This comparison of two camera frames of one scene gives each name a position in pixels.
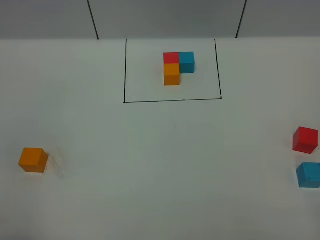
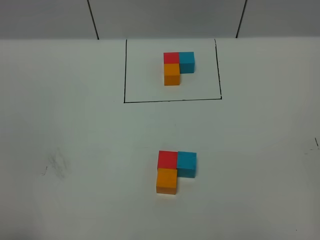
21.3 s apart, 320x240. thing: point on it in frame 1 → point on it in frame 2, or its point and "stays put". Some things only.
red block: [305, 140] → [167, 159]
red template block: [171, 58] stays put
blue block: [308, 175] → [186, 164]
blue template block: [187, 62] stays put
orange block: [33, 160] → [166, 181]
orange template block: [171, 74] stays put
